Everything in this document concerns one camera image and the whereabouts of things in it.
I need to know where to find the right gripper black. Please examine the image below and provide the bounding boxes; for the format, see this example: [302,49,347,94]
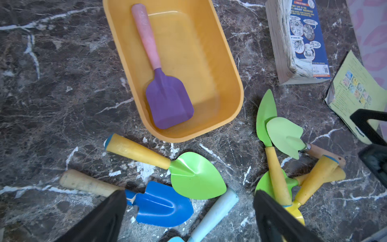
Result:
[350,109,387,188]

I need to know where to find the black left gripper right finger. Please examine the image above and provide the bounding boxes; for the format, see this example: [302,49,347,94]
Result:
[254,190,321,242]

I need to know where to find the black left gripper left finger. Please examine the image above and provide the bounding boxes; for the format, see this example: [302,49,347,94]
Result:
[57,190,127,242]

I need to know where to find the light blue shovel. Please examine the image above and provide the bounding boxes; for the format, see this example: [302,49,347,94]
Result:
[188,188,239,242]

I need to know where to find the small yellow shovel yellow handle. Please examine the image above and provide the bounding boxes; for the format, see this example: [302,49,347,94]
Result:
[285,155,346,225]

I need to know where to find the purple shovel pink handle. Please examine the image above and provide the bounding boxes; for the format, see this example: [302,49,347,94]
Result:
[131,4,195,130]

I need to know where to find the yellow plastic storage box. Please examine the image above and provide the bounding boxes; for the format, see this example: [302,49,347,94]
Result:
[103,1,244,143]

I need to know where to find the yellow green booklet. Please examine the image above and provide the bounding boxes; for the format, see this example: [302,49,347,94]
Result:
[325,51,387,145]

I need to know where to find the thick blue cover book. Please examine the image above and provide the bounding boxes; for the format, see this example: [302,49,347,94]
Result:
[265,0,331,85]

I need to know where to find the round green trowel yellow handle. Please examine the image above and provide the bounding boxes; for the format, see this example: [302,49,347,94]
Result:
[256,166,346,199]

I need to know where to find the blue shovel wooden handle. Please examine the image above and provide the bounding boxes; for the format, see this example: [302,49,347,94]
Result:
[59,169,194,227]

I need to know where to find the pale green shovel wooden handle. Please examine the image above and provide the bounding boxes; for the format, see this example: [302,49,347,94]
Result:
[266,117,346,168]

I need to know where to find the narrow green trowel yellow handle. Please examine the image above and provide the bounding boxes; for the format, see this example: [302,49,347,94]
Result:
[256,89,292,207]

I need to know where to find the green pointed trowel yellow handle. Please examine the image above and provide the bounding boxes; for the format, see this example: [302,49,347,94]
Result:
[104,134,227,200]

